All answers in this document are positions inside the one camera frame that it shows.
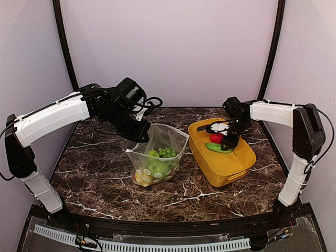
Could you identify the green grape bunch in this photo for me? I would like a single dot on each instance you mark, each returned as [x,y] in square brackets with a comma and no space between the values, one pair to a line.
[166,152]

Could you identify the green apple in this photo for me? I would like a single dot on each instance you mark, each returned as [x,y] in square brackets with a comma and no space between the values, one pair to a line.
[158,169]

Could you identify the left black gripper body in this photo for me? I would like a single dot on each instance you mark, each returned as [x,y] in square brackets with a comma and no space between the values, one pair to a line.
[119,118]

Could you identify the black frame post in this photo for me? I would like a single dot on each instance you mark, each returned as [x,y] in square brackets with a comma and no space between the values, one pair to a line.
[64,44]
[273,49]

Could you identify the left black frame post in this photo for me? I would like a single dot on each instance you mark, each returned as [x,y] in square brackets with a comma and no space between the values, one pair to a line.
[64,44]

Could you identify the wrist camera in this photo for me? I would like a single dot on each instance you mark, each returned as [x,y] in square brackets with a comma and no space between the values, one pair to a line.
[141,110]
[217,127]

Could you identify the right black frame post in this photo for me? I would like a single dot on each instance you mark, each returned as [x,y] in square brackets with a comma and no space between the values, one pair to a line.
[273,49]

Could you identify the black front rail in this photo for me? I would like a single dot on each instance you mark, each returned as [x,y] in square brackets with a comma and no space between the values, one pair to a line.
[108,227]

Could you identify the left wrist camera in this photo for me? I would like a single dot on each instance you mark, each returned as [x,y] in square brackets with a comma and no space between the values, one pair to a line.
[141,110]

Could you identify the white slotted cable duct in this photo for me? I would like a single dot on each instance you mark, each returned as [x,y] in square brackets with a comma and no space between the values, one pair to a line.
[145,243]

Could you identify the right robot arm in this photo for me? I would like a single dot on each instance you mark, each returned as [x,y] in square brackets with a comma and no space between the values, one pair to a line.
[304,129]

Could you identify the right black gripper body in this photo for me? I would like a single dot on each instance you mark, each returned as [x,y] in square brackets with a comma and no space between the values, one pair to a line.
[239,127]

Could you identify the red apple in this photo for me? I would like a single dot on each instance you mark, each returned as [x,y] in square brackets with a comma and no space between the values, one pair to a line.
[216,138]

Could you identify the polka dot zip bag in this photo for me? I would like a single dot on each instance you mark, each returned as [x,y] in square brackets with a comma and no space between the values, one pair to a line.
[160,136]

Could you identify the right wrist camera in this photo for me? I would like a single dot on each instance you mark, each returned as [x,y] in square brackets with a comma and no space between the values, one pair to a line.
[217,127]

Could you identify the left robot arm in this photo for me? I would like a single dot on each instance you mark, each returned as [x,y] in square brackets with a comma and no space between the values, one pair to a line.
[124,106]

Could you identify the green bitter cucumber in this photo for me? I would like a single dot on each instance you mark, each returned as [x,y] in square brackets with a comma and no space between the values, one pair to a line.
[216,147]

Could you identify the green pear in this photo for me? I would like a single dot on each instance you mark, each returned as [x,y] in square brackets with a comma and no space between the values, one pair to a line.
[154,153]

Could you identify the yellow plastic basket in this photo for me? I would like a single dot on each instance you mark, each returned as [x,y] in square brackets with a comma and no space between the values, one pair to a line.
[219,168]

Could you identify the yellow lemon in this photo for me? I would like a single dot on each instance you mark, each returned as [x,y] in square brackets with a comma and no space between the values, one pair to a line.
[142,179]

